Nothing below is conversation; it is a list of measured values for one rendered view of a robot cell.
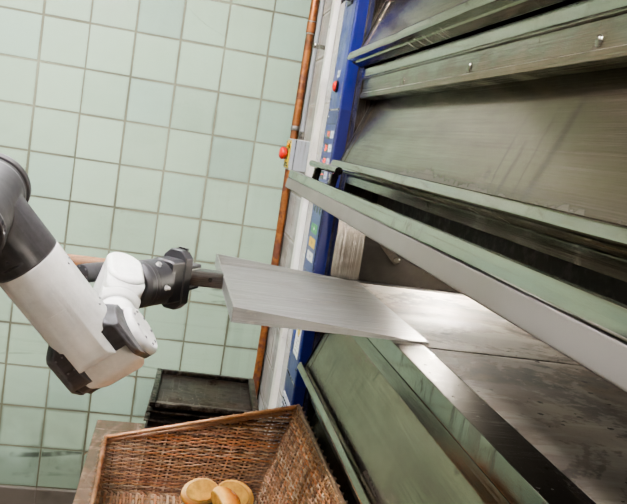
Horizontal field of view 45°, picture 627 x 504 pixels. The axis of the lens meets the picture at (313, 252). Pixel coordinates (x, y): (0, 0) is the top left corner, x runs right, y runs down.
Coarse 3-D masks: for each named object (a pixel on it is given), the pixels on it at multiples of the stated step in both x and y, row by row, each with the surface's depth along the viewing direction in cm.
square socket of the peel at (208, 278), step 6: (198, 270) 153; (204, 270) 154; (210, 270) 155; (216, 270) 156; (192, 276) 153; (198, 276) 153; (204, 276) 153; (210, 276) 154; (216, 276) 154; (222, 276) 154; (192, 282) 153; (198, 282) 153; (204, 282) 154; (210, 282) 154; (216, 282) 154; (222, 282) 154; (216, 288) 154
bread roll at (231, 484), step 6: (228, 480) 188; (234, 480) 188; (228, 486) 187; (234, 486) 186; (240, 486) 186; (246, 486) 187; (240, 492) 185; (246, 492) 185; (240, 498) 185; (246, 498) 184; (252, 498) 185
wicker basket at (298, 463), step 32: (224, 416) 188; (256, 416) 189; (288, 416) 191; (128, 448) 185; (160, 448) 186; (192, 448) 187; (256, 448) 191; (288, 448) 185; (320, 448) 166; (96, 480) 160; (128, 480) 186; (160, 480) 187; (256, 480) 192; (288, 480) 175; (320, 480) 157
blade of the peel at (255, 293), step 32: (224, 256) 182; (224, 288) 149; (256, 288) 160; (288, 288) 166; (320, 288) 172; (352, 288) 178; (256, 320) 130; (288, 320) 131; (320, 320) 140; (352, 320) 144; (384, 320) 149
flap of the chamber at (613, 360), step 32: (352, 224) 111; (384, 224) 97; (416, 256) 81; (448, 256) 73; (480, 288) 64; (512, 288) 59; (512, 320) 57; (544, 320) 53; (576, 320) 49; (576, 352) 48; (608, 352) 45
